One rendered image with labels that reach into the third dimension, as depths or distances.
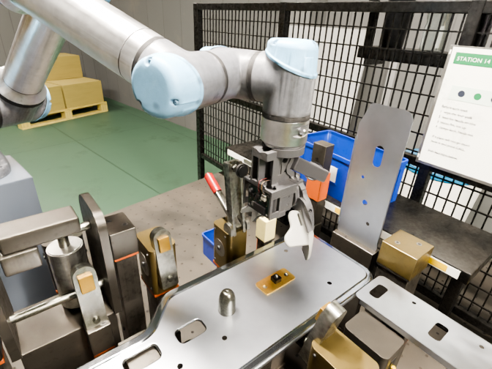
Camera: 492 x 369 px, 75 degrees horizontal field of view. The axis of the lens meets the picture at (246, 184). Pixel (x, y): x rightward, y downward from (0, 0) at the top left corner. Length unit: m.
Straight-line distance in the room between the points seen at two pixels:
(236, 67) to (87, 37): 0.20
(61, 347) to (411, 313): 0.65
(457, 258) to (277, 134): 0.55
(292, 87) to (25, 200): 0.77
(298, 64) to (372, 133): 0.35
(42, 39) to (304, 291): 0.75
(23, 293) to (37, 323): 0.41
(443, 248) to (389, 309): 0.24
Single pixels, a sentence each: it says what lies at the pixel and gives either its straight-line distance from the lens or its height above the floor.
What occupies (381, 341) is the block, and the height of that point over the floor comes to 0.98.
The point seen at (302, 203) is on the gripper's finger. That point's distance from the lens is 0.55.
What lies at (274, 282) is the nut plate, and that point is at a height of 1.00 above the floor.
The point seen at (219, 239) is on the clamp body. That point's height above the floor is 1.02.
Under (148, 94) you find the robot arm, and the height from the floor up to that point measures 1.40.
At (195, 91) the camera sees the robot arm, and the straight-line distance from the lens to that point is 0.41.
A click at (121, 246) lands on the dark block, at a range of 0.67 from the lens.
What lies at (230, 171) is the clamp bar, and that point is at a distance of 0.68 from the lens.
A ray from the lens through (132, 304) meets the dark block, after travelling 0.78.
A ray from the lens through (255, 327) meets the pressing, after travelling 0.63.
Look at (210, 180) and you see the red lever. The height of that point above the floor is 1.14.
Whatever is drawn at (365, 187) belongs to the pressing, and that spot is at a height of 1.15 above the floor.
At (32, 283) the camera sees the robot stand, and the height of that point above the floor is 0.78.
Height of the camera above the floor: 1.48
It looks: 27 degrees down
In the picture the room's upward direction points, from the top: 3 degrees clockwise
